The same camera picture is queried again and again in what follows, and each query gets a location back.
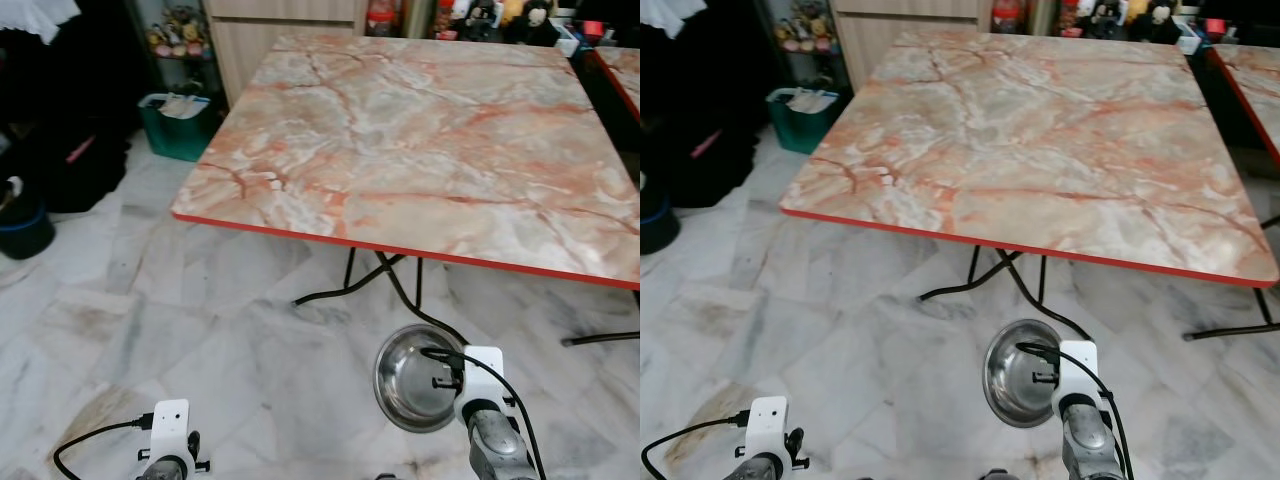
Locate stainless steel bowl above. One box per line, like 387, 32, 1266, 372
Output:
373, 322, 472, 435
982, 317, 1067, 430

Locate black metal table legs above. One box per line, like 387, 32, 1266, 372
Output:
292, 245, 641, 349
917, 244, 1280, 344

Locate pink marble folding table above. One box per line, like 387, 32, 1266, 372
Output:
778, 29, 1280, 290
170, 34, 641, 292

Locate black and blue bucket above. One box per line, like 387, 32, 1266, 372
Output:
640, 174, 682, 257
0, 176, 57, 262

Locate black bag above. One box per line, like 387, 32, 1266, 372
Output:
28, 118, 133, 215
664, 118, 763, 211

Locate green plastic basket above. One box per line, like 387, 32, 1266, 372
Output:
137, 91, 224, 164
767, 87, 852, 157

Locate red edged marble table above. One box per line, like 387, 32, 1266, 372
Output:
1204, 44, 1280, 170
584, 45, 641, 127

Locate red bottle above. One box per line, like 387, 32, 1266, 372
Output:
367, 0, 400, 38
992, 0, 1027, 36

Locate row of plush toys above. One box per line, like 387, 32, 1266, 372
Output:
434, 0, 562, 47
1059, 0, 1182, 44

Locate light wooden cabinet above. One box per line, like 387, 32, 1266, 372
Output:
203, 0, 370, 107
830, 0, 997, 93

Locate cluster of small figurines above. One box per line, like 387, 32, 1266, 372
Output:
774, 2, 840, 54
144, 4, 212, 60

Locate white lace cloth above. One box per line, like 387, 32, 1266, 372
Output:
640, 0, 707, 42
0, 0, 82, 47

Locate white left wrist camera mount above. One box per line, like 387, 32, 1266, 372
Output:
747, 395, 792, 462
148, 399, 192, 464

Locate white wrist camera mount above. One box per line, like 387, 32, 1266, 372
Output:
747, 395, 792, 462
1054, 340, 1102, 415
454, 346, 507, 423
148, 399, 192, 464

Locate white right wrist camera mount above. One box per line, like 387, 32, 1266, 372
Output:
454, 346, 507, 423
1054, 340, 1102, 415

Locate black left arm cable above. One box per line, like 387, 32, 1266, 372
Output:
52, 414, 156, 480
642, 410, 754, 480

